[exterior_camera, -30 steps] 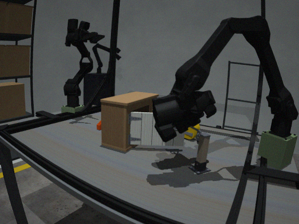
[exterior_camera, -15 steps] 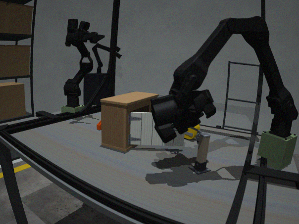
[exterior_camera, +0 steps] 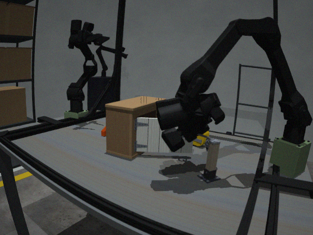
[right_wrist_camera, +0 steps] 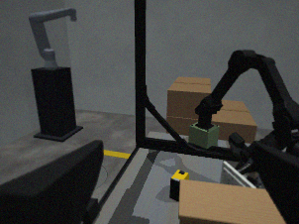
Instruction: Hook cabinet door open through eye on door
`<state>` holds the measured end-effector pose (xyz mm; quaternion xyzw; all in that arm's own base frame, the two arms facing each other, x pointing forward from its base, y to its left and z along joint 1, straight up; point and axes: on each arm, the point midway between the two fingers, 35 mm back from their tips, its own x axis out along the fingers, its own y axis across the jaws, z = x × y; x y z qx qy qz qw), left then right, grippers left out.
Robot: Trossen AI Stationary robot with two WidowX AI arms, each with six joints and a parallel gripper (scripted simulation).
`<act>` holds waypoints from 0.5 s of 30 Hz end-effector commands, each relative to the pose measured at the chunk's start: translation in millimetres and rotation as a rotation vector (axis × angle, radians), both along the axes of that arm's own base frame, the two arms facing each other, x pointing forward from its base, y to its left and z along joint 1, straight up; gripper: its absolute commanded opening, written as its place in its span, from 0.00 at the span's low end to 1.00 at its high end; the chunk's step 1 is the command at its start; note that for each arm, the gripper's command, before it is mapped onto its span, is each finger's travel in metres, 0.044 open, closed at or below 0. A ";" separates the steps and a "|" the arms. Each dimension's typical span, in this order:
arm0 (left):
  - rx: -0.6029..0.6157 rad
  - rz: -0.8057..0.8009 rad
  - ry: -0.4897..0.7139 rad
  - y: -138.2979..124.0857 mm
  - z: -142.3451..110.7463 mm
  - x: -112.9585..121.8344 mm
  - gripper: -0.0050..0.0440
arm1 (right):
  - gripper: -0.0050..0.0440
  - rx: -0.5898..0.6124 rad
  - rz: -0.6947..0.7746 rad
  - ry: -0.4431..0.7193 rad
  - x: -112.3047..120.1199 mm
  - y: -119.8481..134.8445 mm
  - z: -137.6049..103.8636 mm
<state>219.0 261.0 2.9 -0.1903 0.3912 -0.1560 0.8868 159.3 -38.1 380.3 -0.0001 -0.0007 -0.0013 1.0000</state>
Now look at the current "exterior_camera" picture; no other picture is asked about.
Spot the brown wooden cabinet with white door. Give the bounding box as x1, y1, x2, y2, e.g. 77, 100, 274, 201
105, 96, 193, 159

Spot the wooden post with grey hook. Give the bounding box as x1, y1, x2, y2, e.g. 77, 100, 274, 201
198, 134, 221, 183

